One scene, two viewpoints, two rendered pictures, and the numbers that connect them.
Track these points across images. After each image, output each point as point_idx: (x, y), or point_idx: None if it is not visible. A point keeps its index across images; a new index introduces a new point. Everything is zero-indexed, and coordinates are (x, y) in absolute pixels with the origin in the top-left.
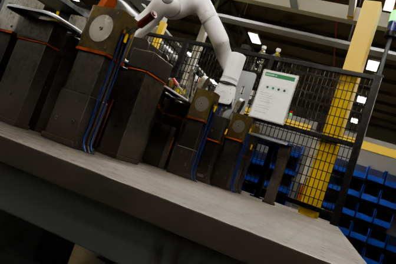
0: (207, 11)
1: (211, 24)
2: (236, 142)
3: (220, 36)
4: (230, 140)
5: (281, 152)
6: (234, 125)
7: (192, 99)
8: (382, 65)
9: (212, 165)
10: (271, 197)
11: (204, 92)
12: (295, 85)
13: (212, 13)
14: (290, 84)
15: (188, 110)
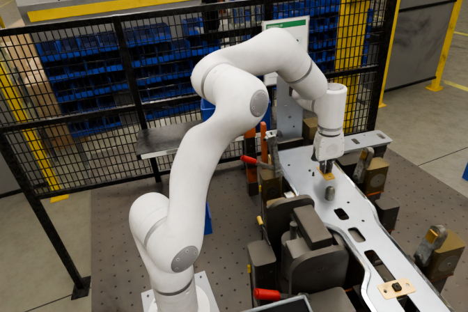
0: (302, 63)
1: (310, 80)
2: (377, 193)
3: (324, 88)
4: (368, 196)
5: (379, 150)
6: (372, 182)
7: (432, 264)
8: None
9: None
10: None
11: (451, 252)
12: (308, 28)
13: (308, 60)
14: (302, 30)
15: (429, 276)
